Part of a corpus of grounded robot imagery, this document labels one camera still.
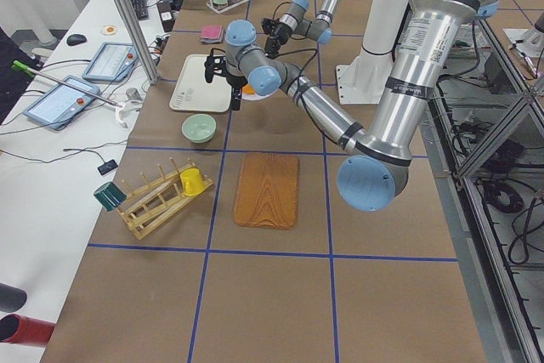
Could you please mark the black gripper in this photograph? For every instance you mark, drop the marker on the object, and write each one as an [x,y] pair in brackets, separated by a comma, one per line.
[277,31]
[234,80]

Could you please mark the orange fruit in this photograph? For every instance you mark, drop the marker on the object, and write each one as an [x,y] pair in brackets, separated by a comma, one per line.
[248,89]

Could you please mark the white round plate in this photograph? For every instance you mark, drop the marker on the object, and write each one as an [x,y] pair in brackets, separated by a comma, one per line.
[255,97]

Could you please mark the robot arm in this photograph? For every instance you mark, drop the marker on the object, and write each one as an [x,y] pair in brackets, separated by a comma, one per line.
[379,157]
[293,22]

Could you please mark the cream bear tray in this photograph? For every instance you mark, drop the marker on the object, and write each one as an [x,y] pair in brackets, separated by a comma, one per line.
[193,93]

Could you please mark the green ceramic bowl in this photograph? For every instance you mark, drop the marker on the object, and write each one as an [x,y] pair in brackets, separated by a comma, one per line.
[199,128]

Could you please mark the grey cloth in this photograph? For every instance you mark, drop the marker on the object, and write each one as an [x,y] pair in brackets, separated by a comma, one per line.
[210,41]

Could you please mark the pink cloth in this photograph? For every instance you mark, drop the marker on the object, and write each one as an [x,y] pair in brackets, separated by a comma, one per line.
[211,32]

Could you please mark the yellow mug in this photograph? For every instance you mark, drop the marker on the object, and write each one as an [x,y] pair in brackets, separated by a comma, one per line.
[192,181]

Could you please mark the small metal weight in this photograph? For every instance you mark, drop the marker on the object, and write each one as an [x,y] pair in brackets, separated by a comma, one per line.
[133,94]

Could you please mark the wooden cutting board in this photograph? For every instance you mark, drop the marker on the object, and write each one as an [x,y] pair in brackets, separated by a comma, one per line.
[267,191]

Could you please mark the far teach pendant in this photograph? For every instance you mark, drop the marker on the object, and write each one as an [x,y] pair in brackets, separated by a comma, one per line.
[111,63]

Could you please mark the teach pendant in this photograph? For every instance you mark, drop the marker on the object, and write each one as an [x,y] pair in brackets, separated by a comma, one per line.
[57,107]
[111,63]

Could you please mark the wooden cup rack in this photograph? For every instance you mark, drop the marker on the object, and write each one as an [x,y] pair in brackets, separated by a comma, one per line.
[152,204]

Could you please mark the dark green mug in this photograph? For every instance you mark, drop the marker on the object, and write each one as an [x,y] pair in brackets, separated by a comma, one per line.
[110,196]

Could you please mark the black computer mouse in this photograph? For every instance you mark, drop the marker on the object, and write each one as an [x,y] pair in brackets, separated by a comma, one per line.
[75,39]

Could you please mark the near teach pendant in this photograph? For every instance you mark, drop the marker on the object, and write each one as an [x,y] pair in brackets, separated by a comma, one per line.
[57,107]

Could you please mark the metal grabber stick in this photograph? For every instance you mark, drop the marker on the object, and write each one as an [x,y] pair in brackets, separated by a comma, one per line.
[120,107]

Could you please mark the aluminium frame post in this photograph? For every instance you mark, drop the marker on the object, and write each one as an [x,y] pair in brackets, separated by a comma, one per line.
[131,22]

